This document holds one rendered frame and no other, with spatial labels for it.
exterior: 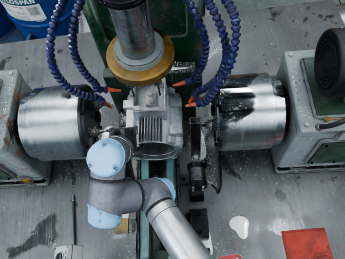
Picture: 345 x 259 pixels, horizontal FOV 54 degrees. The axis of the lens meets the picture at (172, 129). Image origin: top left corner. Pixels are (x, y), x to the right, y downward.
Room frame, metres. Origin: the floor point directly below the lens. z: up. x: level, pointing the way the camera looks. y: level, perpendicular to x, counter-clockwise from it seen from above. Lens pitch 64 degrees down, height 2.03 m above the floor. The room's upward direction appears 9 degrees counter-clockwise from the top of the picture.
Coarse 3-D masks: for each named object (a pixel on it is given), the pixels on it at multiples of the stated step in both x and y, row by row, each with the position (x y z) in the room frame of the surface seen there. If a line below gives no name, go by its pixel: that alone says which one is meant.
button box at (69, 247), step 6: (60, 246) 0.17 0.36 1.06; (66, 246) 0.16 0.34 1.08; (72, 246) 0.16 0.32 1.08; (78, 246) 0.16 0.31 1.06; (54, 252) 0.15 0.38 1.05; (60, 252) 0.15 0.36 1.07; (66, 252) 0.14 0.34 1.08; (72, 252) 0.14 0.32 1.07; (78, 252) 0.14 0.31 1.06; (54, 258) 0.14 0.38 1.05; (66, 258) 0.13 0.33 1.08; (72, 258) 0.13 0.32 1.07; (78, 258) 0.13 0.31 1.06
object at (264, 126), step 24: (264, 72) 0.60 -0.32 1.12; (216, 96) 0.53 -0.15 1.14; (240, 96) 0.50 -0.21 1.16; (264, 96) 0.49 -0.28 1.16; (216, 120) 0.48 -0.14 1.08; (240, 120) 0.43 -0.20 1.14; (264, 120) 0.42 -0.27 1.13; (216, 144) 0.44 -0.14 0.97; (240, 144) 0.39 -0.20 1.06; (264, 144) 0.38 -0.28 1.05
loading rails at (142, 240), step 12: (144, 168) 0.41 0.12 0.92; (168, 168) 0.40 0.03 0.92; (180, 180) 0.38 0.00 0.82; (180, 204) 0.30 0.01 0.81; (144, 216) 0.25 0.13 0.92; (132, 228) 0.23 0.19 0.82; (144, 228) 0.21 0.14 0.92; (144, 240) 0.17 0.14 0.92; (144, 252) 0.13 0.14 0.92; (156, 252) 0.14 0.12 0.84
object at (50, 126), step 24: (24, 96) 0.63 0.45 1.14; (48, 96) 0.61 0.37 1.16; (72, 96) 0.59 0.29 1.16; (24, 120) 0.54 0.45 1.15; (48, 120) 0.52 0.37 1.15; (72, 120) 0.51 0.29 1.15; (96, 120) 0.59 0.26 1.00; (24, 144) 0.48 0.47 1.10; (48, 144) 0.47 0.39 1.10; (72, 144) 0.46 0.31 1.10
